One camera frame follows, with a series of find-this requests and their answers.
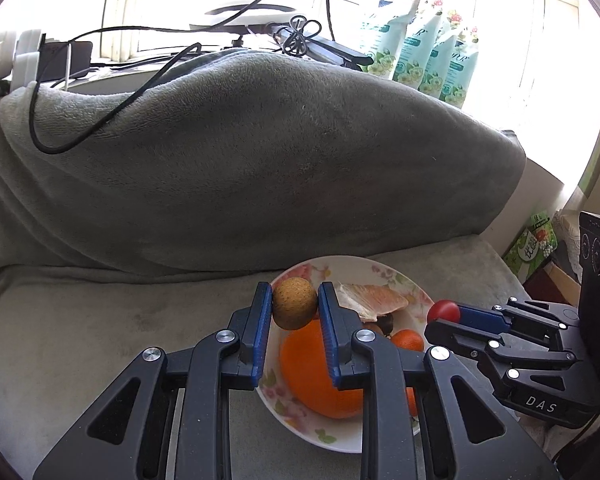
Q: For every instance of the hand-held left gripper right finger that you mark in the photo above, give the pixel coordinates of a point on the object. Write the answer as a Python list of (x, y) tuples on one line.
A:
[(330, 335)]

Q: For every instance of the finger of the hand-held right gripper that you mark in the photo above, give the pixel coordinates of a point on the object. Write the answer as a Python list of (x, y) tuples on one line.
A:
[(480, 317), (460, 337)]

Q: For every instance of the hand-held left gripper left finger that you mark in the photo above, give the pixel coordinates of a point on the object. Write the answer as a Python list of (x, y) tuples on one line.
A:
[(262, 330)]

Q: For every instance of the small red cherry tomato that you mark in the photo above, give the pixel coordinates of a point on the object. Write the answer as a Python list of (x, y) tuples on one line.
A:
[(442, 310)]

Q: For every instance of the brown round fruit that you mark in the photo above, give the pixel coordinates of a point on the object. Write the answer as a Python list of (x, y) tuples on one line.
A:
[(294, 302)]

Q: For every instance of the large orange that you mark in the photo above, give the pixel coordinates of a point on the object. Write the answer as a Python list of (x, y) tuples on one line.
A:
[(305, 375)]

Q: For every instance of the tangerine with stem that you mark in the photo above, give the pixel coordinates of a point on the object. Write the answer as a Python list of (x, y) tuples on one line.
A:
[(407, 341)]

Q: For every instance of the peeled pomelo segment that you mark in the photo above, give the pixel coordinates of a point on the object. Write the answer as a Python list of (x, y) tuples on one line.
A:
[(375, 300)]

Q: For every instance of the dark plum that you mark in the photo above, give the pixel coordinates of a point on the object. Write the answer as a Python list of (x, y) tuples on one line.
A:
[(386, 324)]

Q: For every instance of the floral white plate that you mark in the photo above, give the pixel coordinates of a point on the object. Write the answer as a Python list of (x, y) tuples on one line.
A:
[(300, 427)]

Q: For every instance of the brown cardboard box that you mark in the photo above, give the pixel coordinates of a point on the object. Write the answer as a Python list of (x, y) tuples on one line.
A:
[(555, 280)]

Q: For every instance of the dark grey fleece blanket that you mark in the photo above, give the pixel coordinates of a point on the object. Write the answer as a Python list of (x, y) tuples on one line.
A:
[(255, 160)]

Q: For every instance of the black power adapter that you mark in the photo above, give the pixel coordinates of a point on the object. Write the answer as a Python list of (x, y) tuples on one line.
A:
[(67, 57)]

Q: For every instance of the white plug adapters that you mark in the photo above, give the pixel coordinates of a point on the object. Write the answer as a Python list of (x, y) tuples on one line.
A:
[(27, 52)]

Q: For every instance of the white window frame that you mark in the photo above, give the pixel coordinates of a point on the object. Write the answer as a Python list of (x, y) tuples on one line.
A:
[(120, 10)]

